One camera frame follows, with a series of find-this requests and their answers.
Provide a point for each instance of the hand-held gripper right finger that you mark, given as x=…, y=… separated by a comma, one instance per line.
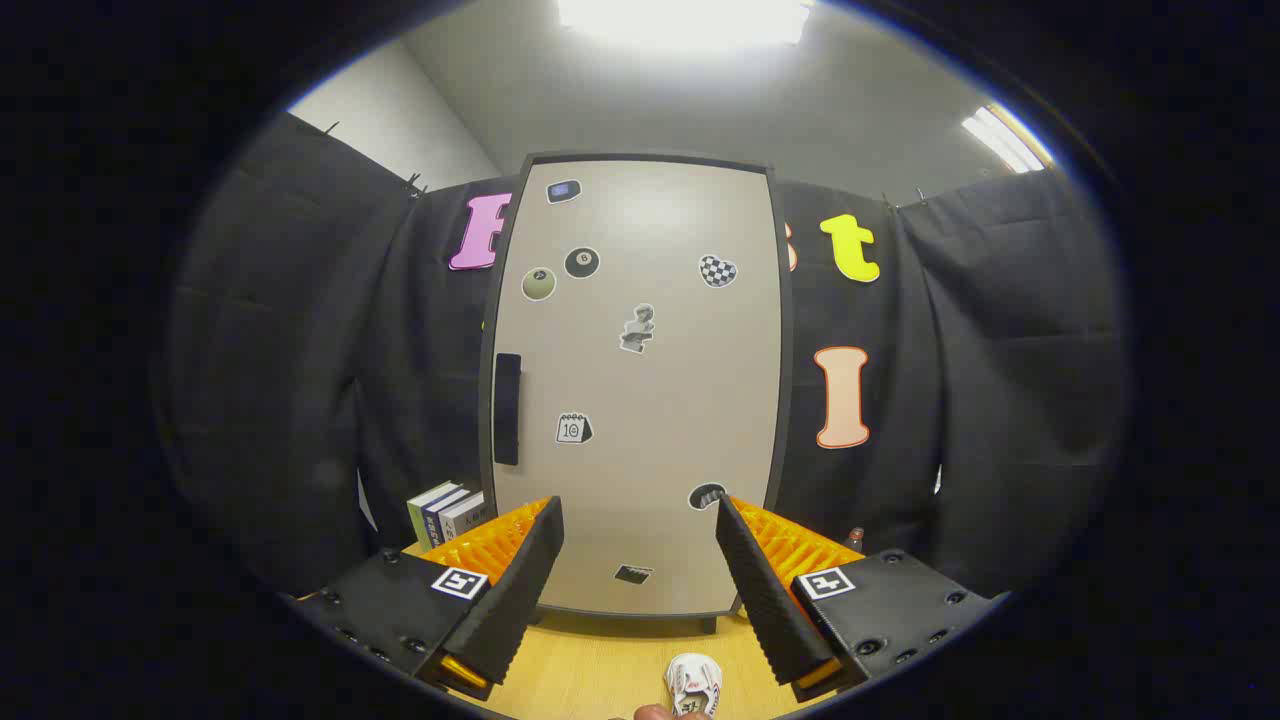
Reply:
x=765, y=600

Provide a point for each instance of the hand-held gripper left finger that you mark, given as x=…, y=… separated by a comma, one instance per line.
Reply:
x=515, y=590

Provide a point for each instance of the beige shoe cabinet door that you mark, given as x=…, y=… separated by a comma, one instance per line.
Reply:
x=660, y=450

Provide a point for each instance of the white canvas shoe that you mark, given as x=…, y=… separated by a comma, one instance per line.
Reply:
x=692, y=680

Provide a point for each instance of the dark blue book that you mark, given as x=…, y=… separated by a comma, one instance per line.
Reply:
x=441, y=516

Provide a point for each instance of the narrow ceiling light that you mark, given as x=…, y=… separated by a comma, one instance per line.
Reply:
x=1005, y=140

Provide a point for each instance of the green and white book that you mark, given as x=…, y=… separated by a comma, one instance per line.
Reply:
x=425, y=510

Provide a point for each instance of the large ceiling light panel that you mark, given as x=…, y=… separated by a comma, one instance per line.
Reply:
x=680, y=20

